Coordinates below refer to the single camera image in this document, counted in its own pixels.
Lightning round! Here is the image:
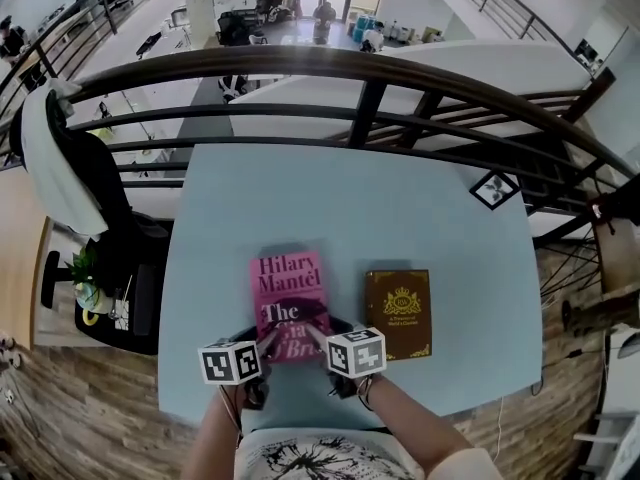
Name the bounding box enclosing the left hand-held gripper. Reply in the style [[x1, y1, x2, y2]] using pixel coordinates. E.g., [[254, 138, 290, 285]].
[[197, 321, 283, 411]]

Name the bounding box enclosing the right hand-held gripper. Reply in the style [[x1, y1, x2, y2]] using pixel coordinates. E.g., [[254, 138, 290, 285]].
[[302, 317, 389, 400]]

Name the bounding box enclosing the pink paperback book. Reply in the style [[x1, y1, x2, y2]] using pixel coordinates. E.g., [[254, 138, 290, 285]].
[[249, 251, 335, 365]]

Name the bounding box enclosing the brown gold-printed book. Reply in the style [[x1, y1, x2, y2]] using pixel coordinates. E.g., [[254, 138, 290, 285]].
[[363, 268, 434, 363]]

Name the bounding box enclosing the person's right forearm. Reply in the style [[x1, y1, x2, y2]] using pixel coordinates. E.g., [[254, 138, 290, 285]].
[[363, 373, 477, 480]]

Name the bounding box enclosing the person's left forearm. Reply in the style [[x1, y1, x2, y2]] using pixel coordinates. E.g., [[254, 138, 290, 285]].
[[195, 386, 247, 480]]

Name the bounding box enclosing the person's white printed shirt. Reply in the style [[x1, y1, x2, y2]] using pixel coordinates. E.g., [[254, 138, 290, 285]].
[[233, 426, 422, 480]]

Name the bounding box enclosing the black side table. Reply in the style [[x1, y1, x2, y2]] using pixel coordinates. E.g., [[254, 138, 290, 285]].
[[73, 262, 162, 357]]

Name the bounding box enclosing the black and white patterned card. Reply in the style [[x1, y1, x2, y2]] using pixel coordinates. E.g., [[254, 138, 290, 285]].
[[112, 299, 132, 332]]

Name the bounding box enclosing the small green potted plant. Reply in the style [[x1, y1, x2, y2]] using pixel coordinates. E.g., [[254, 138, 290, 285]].
[[65, 245, 104, 315]]

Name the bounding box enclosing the black office chair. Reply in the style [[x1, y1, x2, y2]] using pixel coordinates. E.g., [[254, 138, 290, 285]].
[[8, 86, 175, 355]]

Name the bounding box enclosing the dark wooden railing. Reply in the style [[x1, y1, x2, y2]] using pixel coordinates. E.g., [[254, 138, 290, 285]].
[[0, 44, 640, 242]]

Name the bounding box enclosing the white cloth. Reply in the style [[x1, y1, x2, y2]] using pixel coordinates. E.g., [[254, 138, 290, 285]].
[[21, 77, 110, 237]]

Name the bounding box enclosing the wooden stand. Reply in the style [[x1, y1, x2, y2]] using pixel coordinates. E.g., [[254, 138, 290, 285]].
[[559, 191, 640, 337]]

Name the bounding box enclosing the white cable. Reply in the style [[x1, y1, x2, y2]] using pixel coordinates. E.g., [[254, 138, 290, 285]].
[[494, 392, 507, 465]]

